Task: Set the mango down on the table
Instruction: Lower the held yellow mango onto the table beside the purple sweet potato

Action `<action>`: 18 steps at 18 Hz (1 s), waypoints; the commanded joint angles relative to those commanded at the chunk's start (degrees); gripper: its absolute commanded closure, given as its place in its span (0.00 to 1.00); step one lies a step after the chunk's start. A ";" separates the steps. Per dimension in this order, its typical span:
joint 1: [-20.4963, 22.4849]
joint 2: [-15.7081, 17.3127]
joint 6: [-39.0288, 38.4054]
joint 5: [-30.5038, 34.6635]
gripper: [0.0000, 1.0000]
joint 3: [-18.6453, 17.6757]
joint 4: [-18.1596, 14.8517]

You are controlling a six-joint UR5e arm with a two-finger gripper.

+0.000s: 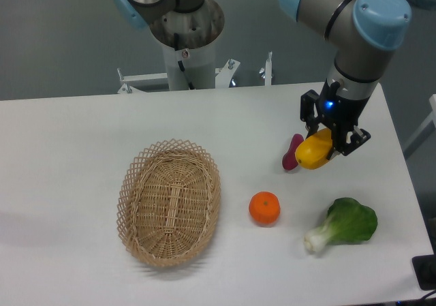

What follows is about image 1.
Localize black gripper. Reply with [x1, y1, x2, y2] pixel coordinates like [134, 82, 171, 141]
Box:
[300, 82, 371, 160]

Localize yellow toy mango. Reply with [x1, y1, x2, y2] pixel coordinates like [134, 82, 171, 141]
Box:
[295, 128, 333, 170]

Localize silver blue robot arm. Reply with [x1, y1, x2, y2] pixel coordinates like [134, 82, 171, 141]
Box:
[114, 0, 411, 168]

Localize purple toy sweet potato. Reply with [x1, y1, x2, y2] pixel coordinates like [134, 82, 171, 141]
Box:
[282, 134, 304, 171]

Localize green toy bok choy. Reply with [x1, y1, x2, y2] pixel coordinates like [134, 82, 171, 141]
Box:
[303, 198, 378, 253]

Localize orange toy tangerine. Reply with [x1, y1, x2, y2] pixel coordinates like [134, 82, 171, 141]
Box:
[249, 192, 281, 225]

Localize black device at table edge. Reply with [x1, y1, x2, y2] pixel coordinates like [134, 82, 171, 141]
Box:
[411, 255, 435, 290]

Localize oval wicker basket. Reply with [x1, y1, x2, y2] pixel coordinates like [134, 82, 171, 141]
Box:
[116, 139, 221, 267]

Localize white frame at right edge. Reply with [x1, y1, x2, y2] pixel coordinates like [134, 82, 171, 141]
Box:
[403, 94, 435, 159]

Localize white metal base frame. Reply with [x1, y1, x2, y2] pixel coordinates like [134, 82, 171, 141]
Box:
[117, 51, 275, 94]

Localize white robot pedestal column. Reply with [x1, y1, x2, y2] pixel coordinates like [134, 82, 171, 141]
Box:
[161, 44, 215, 91]

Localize black cable on pedestal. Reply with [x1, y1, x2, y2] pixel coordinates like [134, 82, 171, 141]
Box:
[173, 33, 196, 91]

